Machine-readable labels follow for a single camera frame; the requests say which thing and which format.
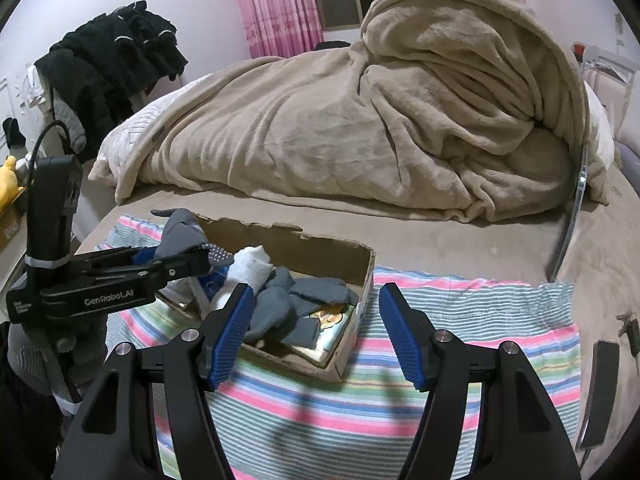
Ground beige fleece blanket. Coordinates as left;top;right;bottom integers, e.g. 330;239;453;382
115;0;594;224

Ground striped cloth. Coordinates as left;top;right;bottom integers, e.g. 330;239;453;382
97;212;581;480

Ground black phone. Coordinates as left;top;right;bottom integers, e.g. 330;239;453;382
575;339;622;453

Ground yellow cartoon tissue pack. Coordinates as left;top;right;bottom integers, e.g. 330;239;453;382
292;304;360;362

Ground purple grey pillow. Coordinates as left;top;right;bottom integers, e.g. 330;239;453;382
616;139;640;184

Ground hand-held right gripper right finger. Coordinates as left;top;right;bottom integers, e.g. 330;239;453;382
378;282;583;480

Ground bunch of keys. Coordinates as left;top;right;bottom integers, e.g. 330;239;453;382
616;312;640;353

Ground black hanging clothes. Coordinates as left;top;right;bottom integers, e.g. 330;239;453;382
34;1;189;147

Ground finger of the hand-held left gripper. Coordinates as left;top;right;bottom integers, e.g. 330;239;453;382
75;246;165;268
82;249;212;286

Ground clear snack bag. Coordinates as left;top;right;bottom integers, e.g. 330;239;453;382
159;285;206;318

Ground person's left hand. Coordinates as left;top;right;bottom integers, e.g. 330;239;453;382
7;309;108;415

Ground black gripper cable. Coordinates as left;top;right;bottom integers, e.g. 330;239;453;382
29;119;72;173

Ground grey sock with white cuff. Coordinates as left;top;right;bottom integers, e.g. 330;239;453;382
207;246;362;349

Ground grey sock with dotted sole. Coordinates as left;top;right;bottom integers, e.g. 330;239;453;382
150;207;235;267

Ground small cardboard carton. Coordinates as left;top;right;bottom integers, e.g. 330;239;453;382
0;194;32;257

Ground cardboard box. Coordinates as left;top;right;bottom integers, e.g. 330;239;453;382
155;212;377;383

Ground blue tissue pack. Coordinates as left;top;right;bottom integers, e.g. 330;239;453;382
192;266;237;312

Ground white pillow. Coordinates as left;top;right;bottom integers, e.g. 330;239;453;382
584;80;617;206
89;72;217;187

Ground metal bed frame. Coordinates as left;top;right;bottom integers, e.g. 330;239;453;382
550;42;640;284

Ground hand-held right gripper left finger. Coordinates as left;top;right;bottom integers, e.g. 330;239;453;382
52;282;257;480

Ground yellow plush toy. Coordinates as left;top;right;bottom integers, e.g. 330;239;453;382
0;155;27;212

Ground grey quilted garment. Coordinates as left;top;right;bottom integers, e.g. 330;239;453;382
51;94;87;154

